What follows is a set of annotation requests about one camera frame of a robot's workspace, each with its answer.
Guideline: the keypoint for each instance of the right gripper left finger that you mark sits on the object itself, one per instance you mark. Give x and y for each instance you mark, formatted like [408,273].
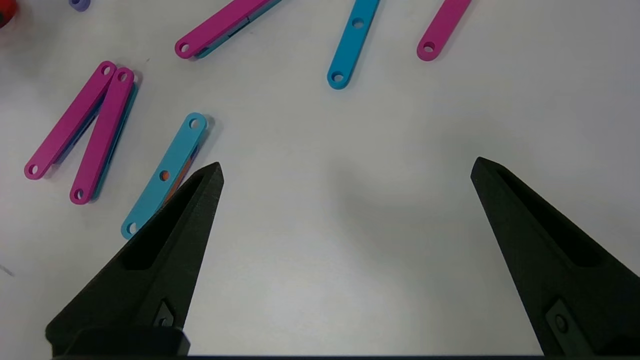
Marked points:
[150,285]

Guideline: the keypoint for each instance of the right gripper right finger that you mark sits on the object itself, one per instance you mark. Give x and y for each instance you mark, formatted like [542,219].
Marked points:
[575,290]

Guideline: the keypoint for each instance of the long pink bar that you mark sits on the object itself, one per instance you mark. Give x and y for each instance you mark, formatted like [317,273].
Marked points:
[225,22]
[102,135]
[70,120]
[442,27]

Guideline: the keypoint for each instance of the short purple bar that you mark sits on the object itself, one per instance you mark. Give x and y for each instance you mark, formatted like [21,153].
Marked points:
[80,4]

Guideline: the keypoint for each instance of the red arc piece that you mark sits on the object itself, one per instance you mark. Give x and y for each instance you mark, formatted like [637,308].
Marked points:
[5,12]

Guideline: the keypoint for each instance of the blue three-hole bar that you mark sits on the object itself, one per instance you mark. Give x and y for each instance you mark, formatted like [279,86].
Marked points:
[352,40]
[172,160]

